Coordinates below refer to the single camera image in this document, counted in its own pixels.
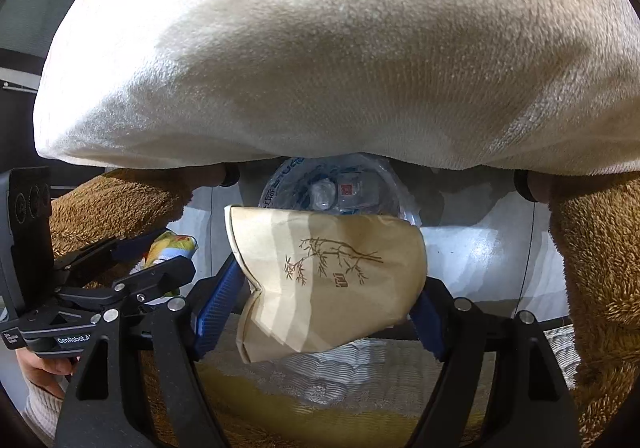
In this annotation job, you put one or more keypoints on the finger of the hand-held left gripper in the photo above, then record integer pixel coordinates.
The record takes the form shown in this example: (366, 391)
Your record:
(100, 253)
(155, 278)

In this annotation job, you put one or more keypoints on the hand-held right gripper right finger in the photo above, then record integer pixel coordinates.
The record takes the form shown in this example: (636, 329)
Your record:
(431, 325)

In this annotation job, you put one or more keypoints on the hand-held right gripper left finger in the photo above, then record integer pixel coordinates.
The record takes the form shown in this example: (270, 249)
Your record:
(215, 308)

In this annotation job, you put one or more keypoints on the colourful snack wrapper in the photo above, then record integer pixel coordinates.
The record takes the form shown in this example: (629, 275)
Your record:
(170, 248)

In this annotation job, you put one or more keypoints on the white trash bin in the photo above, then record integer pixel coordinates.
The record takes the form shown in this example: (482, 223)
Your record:
(465, 248)

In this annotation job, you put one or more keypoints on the brown paper bag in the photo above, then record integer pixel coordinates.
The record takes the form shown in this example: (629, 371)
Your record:
(325, 278)

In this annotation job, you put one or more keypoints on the clear plastic bin liner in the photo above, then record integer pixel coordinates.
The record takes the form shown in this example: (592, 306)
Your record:
(295, 188)

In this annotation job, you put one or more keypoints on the clear plastic wrapper red label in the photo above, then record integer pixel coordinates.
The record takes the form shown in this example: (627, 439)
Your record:
(350, 190)

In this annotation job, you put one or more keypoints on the person's left forearm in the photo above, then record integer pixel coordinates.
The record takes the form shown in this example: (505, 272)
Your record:
(42, 413)

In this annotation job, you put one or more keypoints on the person's left hand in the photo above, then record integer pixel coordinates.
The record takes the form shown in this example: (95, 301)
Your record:
(45, 368)

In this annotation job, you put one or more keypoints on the brown fuzzy blanket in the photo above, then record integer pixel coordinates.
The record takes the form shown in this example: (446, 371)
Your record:
(120, 208)

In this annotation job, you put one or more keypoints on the white quilted mattress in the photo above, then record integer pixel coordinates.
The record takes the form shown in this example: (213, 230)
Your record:
(340, 373)

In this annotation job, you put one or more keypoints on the yellow cloth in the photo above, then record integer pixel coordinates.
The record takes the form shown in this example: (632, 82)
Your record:
(280, 408)

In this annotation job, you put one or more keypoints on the cream plush pillow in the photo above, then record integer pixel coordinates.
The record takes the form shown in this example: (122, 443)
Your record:
(325, 53)

